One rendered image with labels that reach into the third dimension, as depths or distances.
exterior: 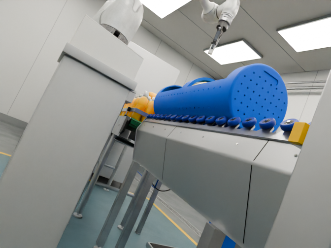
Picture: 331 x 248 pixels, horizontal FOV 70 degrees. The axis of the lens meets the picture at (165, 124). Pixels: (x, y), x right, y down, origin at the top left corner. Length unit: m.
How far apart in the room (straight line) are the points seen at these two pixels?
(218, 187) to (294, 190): 0.51
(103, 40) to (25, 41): 4.81
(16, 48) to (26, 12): 0.77
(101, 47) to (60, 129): 0.37
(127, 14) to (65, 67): 0.39
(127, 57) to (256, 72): 0.53
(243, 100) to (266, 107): 0.11
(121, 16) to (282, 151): 0.89
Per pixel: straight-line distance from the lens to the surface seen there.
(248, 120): 0.78
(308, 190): 0.27
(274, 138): 0.66
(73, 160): 1.04
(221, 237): 0.79
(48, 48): 5.81
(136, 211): 1.74
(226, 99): 0.89
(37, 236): 1.14
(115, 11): 1.20
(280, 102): 1.03
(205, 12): 1.89
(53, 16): 5.97
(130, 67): 1.07
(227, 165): 0.73
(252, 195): 0.65
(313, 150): 0.28
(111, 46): 1.06
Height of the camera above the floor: 0.77
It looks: 6 degrees up
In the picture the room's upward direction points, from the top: 24 degrees clockwise
